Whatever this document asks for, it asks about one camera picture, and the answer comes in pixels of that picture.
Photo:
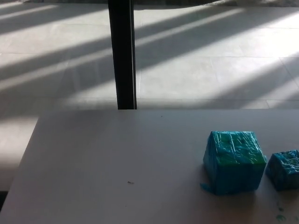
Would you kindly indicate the big blue taped cube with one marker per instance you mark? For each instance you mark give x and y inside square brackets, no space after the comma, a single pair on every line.
[230,161]

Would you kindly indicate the black vertical post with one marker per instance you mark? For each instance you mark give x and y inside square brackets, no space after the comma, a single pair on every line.
[122,53]

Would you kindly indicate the small blue taped cube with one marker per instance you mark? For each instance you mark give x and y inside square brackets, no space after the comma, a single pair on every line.
[286,170]

